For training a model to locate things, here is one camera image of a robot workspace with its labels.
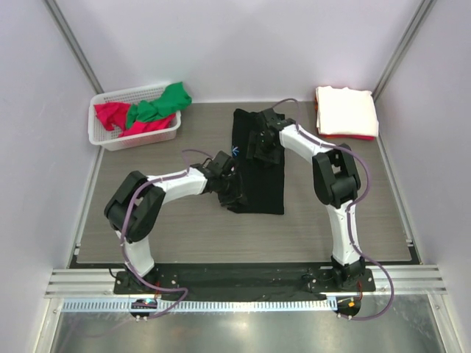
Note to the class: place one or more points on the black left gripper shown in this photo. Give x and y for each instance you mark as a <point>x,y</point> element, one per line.
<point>230,200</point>

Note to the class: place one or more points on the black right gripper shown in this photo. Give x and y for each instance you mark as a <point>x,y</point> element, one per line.
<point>255,140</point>

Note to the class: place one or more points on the black t shirt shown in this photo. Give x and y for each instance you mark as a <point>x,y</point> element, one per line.
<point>262,184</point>

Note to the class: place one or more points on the green t shirt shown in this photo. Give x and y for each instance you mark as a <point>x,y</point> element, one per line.
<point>172,99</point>

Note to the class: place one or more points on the white perforated plastic basket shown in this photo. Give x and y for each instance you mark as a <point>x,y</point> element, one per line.
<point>110,140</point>

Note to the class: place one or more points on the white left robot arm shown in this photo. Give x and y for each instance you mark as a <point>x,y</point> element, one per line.
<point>133,210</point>

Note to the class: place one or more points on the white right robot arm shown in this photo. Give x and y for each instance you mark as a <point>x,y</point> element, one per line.
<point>336,184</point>

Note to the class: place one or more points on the folded white t shirt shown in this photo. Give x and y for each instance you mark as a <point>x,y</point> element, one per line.
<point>346,112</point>

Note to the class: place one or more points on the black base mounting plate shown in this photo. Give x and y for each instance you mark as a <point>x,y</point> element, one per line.
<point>256,282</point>

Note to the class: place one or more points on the pink t shirt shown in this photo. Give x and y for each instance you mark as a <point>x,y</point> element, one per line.
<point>114,114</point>

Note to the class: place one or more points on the white slotted cable duct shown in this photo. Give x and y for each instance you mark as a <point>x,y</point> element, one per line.
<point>122,305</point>

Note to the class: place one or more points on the aluminium front rail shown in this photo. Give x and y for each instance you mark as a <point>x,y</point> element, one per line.
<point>99,282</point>

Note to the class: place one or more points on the left aluminium frame post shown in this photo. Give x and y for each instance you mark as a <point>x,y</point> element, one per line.
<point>71,41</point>

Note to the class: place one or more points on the aluminium frame post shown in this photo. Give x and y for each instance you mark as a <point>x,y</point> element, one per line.
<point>414,25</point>
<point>71,41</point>

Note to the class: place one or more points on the right aluminium frame post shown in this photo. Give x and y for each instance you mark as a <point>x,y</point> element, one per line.
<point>414,25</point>

